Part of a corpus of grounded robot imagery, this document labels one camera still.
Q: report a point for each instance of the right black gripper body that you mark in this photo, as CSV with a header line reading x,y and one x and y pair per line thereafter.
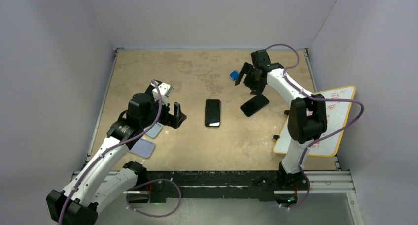
x,y
251,79

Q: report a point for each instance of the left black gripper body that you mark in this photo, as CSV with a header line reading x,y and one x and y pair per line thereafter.
x,y
148,120

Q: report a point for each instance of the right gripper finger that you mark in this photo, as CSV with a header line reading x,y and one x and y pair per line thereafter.
x,y
257,91
245,70

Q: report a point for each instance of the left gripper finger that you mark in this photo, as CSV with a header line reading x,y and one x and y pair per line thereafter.
x,y
179,117
157,84

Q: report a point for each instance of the black phone case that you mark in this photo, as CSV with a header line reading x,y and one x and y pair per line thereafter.
x,y
212,113

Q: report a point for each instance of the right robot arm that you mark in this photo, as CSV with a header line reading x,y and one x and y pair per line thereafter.
x,y
306,117

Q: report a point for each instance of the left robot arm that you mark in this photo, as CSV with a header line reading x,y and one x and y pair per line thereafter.
x,y
81,201

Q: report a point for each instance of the black phone on right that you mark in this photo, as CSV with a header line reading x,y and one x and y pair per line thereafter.
x,y
254,105

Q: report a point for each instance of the light blue phone case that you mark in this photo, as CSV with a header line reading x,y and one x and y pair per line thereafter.
x,y
154,131

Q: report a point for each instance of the blue eraser block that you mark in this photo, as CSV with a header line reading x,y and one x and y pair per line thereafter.
x,y
234,75

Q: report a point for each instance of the yellow-framed whiteboard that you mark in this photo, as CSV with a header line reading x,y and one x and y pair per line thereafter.
x,y
337,116

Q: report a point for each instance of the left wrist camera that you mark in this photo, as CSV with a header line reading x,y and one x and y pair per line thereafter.
x,y
162,93

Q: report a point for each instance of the black base frame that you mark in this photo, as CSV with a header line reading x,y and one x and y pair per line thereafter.
x,y
265,186

